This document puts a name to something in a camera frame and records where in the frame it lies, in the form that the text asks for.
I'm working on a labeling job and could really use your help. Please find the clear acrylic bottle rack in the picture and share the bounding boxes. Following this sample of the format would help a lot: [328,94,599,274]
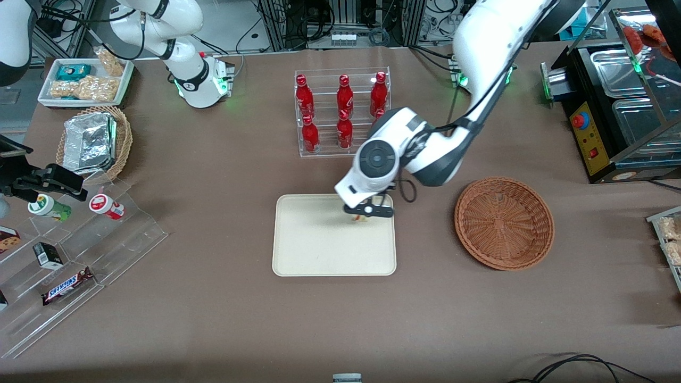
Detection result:
[294,66,392,158]

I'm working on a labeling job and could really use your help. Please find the small black snack box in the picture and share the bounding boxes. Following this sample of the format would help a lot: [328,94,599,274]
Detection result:
[33,242,64,269]

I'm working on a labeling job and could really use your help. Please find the aluminium equipment frame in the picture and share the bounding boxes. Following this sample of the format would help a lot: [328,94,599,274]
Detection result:
[258,0,429,51]

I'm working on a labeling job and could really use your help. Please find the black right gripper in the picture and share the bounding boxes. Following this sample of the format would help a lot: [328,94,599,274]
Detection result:
[0,136,89,203]

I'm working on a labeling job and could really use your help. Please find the Snickers chocolate bar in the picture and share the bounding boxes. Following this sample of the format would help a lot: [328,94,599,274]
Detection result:
[41,267,95,306]

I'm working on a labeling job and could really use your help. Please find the white rectangular snack tray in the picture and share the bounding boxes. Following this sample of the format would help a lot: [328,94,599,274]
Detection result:
[37,57,135,108]

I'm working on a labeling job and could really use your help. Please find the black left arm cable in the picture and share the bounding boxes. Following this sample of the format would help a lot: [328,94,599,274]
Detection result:
[396,0,564,204]

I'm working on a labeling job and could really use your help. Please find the round brown wicker basket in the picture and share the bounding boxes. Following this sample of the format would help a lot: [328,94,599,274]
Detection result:
[454,177,555,271]

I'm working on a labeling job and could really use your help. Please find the brown chocolate cookie box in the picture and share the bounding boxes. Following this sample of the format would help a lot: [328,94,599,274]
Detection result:
[0,226,22,255]

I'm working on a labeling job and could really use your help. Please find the steel food pan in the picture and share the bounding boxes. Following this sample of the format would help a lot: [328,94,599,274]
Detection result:
[591,49,652,99]
[612,98,681,160]

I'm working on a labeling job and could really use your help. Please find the grey snack display rack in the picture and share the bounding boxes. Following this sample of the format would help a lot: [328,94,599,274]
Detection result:
[646,206,681,293]

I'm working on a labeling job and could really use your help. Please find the teal snack packet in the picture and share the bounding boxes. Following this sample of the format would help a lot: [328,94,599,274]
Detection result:
[56,64,92,81]

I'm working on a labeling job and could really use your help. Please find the green white cup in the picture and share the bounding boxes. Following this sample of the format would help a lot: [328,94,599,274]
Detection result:
[28,194,72,222]

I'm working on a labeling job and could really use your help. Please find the cream plastic serving tray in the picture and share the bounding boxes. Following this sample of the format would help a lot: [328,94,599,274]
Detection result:
[272,194,397,277]

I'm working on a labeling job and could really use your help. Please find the black floor cable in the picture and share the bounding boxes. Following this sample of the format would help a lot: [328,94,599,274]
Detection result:
[508,353,658,383]

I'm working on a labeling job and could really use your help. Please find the light wicker basket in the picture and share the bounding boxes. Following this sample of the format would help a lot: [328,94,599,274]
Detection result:
[56,105,134,185]

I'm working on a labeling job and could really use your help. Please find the crumpled aluminium foil container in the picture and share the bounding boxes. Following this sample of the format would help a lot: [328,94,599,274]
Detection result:
[62,113,118,175]

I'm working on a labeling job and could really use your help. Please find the red white cup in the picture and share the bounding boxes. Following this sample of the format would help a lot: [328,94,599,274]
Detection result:
[88,194,126,221]

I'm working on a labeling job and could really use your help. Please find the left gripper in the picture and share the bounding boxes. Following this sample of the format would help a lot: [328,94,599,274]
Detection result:
[335,179,397,219]

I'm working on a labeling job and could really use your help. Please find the black food warmer yellow panel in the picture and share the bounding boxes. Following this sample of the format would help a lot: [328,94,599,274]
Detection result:
[540,8,681,185]

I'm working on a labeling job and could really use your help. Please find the clear bag of peanuts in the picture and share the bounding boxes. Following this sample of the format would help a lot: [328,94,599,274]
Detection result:
[50,76,120,103]
[94,47,126,77]

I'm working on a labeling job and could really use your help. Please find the orange fried food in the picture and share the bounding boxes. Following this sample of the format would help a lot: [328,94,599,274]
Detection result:
[622,23,672,60]

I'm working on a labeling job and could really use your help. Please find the clear acrylic stepped shelf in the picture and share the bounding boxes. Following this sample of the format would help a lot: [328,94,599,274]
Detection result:
[0,178,170,360]

